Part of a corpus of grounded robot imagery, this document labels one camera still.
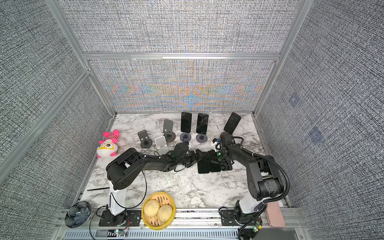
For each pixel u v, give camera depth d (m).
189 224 0.73
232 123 0.97
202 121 0.99
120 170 0.51
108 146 0.92
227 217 0.73
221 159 0.80
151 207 0.70
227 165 1.10
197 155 0.83
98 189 0.83
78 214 0.73
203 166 0.93
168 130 1.00
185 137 1.05
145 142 1.01
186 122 1.01
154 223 0.70
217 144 0.85
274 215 0.73
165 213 0.70
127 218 0.73
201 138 1.05
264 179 0.47
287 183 0.42
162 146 0.95
